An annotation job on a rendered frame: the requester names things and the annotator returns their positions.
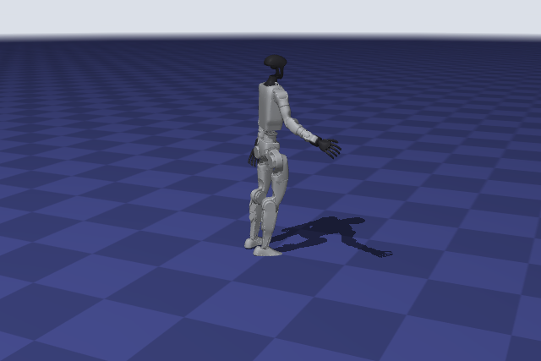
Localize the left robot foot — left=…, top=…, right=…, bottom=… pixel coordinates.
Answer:
left=244, top=237, right=262, bottom=249

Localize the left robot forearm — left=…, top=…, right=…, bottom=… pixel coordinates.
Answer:
left=257, top=121, right=267, bottom=145

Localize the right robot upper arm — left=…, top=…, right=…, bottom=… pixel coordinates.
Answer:
left=273, top=89, right=298, bottom=127

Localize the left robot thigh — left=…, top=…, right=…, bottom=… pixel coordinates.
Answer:
left=251, top=145, right=274, bottom=204

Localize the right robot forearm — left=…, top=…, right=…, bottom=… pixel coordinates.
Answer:
left=286, top=118, right=318, bottom=143

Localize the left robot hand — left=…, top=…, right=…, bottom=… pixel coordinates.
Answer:
left=249, top=138, right=260, bottom=167

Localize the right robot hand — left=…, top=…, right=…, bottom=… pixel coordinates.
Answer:
left=309, top=135, right=342, bottom=159

